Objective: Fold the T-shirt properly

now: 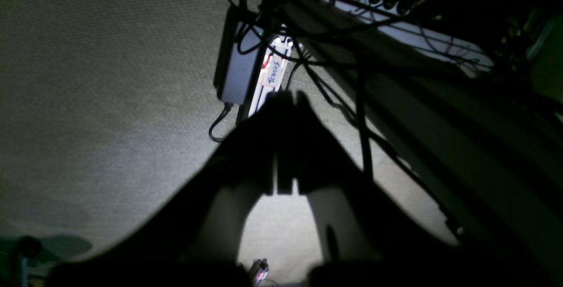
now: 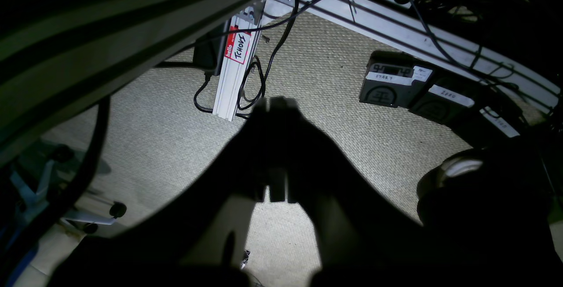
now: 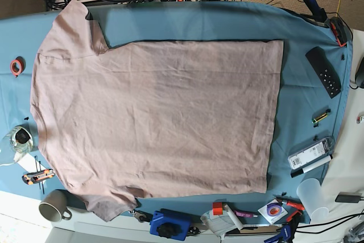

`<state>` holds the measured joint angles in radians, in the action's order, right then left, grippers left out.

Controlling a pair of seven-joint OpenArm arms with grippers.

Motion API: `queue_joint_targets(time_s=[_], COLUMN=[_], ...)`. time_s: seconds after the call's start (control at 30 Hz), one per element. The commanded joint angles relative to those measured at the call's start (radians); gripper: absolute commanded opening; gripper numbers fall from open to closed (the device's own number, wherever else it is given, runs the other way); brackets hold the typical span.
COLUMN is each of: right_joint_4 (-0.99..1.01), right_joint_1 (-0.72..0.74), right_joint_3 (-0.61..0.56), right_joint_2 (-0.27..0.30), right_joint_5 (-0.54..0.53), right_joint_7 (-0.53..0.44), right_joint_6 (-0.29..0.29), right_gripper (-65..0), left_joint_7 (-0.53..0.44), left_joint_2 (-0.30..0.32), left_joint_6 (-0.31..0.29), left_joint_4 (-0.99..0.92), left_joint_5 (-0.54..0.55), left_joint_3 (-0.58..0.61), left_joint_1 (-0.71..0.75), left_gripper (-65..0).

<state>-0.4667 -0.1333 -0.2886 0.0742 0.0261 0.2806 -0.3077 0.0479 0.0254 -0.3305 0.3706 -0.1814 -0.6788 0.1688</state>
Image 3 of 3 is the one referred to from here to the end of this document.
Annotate pink T-shirt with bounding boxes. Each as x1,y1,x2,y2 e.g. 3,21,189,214
30,0,284,221

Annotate red cube block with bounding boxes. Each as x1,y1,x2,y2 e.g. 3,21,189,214
212,201,224,216

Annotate white paper roll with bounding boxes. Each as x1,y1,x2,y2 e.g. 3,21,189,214
223,204,243,230

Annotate blue plastic box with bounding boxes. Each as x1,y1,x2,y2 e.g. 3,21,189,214
150,209,192,241

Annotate silver carabiner keyring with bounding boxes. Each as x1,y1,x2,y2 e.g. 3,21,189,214
128,210,151,223

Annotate purple pen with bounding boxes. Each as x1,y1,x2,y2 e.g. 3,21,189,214
234,211,258,218

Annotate white marker pen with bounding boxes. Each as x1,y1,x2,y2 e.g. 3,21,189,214
291,155,333,178

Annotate blue table cloth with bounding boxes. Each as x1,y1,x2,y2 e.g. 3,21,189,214
1,2,353,220

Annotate clear plastic case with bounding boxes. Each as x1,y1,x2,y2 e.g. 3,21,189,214
288,137,335,170

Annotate black remote control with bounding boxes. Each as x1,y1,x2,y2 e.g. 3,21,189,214
305,47,341,98

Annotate translucent plastic cup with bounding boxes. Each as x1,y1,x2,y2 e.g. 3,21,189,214
296,178,329,223

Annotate grey ceramic mug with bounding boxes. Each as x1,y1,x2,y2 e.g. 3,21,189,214
38,190,72,223

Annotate clear glass jar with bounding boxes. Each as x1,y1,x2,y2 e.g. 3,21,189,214
3,125,33,154

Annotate blue bar clamp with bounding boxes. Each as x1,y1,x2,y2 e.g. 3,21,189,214
303,0,328,23

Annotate orange utility knife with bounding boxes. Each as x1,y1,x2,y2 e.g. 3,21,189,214
22,169,55,185

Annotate red tape roll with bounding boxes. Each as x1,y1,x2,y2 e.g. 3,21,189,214
10,56,26,77

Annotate orange black clamp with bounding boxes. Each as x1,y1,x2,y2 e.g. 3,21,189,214
329,17,348,47

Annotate red handled pliers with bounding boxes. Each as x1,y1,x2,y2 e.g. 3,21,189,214
275,196,305,211

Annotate black cable ties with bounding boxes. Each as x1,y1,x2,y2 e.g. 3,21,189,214
34,156,44,193

